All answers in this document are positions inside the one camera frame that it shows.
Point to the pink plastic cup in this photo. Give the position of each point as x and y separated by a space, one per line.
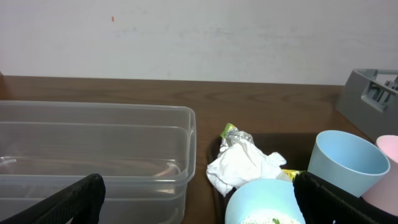
383 194

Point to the light blue plastic cup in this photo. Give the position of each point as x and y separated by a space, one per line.
347 161

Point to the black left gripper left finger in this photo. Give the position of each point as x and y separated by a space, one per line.
79 203

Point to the clear plastic bin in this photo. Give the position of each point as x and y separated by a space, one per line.
146 155

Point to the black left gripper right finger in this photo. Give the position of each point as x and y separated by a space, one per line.
322 202

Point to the dark brown serving tray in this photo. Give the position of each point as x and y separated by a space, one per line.
296 148

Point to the light blue rice bowl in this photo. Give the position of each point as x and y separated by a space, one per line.
264 201

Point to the green yellow foil wrapper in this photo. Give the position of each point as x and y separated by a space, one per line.
232 135

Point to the white paper napkin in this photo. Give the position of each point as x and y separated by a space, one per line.
241 163

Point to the grey dishwasher rack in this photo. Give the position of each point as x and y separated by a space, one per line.
369 104

